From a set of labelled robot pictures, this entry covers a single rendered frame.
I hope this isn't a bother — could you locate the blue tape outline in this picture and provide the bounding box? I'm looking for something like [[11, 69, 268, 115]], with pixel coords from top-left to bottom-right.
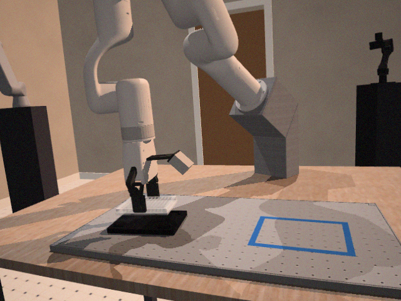
[[247, 216, 356, 256]]

